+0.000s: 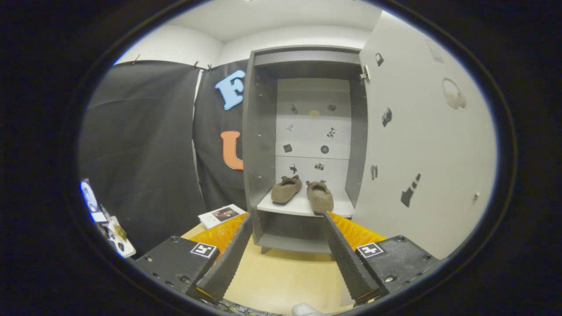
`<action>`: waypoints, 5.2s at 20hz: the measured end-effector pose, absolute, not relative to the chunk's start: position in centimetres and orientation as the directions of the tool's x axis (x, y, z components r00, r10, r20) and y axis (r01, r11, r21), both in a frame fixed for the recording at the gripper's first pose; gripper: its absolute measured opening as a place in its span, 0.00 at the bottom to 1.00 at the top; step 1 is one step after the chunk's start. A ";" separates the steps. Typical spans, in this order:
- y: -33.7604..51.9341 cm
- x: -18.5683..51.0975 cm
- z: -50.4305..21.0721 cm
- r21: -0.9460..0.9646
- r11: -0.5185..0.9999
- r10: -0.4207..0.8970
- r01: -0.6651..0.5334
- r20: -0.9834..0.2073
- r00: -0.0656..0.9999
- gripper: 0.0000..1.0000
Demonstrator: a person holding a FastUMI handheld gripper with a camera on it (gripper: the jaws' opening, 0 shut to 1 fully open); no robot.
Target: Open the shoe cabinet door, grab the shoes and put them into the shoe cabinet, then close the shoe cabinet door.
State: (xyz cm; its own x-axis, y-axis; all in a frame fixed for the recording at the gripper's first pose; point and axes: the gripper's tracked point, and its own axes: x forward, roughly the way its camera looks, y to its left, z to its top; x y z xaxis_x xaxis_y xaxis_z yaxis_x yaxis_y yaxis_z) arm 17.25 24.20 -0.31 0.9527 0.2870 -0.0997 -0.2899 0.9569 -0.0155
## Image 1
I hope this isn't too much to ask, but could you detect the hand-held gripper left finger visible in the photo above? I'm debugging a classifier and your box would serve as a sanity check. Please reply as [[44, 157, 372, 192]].
[[132, 212, 254, 304]]

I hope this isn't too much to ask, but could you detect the cluttered white tray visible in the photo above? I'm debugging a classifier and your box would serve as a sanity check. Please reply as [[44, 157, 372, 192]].
[[99, 204, 137, 259]]

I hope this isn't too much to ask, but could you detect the brown slipper shoe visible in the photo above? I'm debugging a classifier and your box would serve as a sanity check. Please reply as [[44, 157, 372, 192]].
[[306, 180, 335, 215], [271, 175, 303, 205]]

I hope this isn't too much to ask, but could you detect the blue white printed card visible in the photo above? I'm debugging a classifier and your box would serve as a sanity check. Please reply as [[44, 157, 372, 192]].
[[80, 178, 107, 223]]

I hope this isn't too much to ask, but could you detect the white book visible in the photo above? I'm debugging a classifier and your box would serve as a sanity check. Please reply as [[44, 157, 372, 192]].
[[198, 204, 246, 230]]

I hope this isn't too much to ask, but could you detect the dark grey shoe cabinet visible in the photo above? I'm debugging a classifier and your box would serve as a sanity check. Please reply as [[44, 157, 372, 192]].
[[243, 45, 368, 255]]

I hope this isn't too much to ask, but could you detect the light grey shoe cabinet door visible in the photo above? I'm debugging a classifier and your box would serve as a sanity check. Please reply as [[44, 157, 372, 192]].
[[351, 11, 498, 259]]

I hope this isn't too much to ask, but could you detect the black backdrop cloth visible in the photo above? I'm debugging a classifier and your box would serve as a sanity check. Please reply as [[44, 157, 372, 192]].
[[79, 59, 249, 257]]

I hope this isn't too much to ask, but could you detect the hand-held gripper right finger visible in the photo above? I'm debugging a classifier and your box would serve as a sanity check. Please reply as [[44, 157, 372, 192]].
[[322, 212, 442, 305]]

